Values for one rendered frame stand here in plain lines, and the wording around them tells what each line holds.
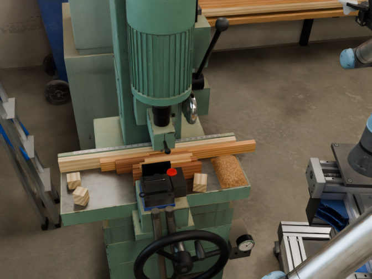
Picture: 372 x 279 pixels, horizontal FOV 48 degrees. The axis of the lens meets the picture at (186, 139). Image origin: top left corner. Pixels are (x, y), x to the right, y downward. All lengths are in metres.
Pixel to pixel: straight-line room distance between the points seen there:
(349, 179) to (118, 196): 0.83
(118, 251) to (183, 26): 0.80
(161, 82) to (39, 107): 2.24
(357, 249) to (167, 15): 0.65
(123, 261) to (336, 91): 2.56
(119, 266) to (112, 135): 0.51
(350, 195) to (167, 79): 0.89
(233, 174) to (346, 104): 2.25
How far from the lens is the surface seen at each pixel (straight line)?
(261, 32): 4.00
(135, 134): 1.55
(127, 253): 1.50
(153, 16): 1.02
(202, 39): 1.37
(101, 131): 1.71
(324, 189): 1.66
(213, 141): 1.43
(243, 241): 1.49
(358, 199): 1.69
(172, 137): 1.28
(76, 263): 2.28
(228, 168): 1.36
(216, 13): 3.19
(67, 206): 1.32
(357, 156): 1.64
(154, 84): 1.12
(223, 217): 1.45
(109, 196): 1.32
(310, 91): 3.55
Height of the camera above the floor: 1.89
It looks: 41 degrees down
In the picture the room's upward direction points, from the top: 3 degrees clockwise
